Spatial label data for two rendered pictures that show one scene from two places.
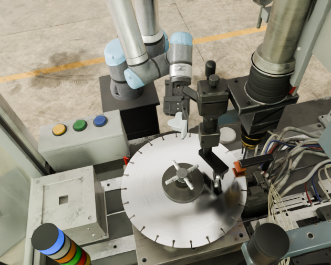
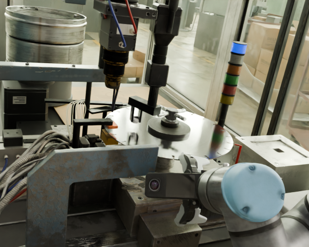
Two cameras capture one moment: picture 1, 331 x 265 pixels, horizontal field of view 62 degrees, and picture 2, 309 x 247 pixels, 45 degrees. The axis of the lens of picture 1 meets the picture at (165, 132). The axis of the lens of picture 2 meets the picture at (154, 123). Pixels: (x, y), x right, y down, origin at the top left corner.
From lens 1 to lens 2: 1.25 m
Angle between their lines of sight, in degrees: 104
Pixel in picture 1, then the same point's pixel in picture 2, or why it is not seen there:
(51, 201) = (288, 150)
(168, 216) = not seen: hidden behind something
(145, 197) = (199, 125)
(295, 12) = not seen: outside the picture
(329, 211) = (13, 134)
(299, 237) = (81, 66)
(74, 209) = (261, 145)
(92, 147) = not seen: hidden behind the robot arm
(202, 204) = (146, 118)
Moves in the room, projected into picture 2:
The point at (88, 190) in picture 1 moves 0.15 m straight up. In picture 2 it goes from (261, 152) to (275, 101)
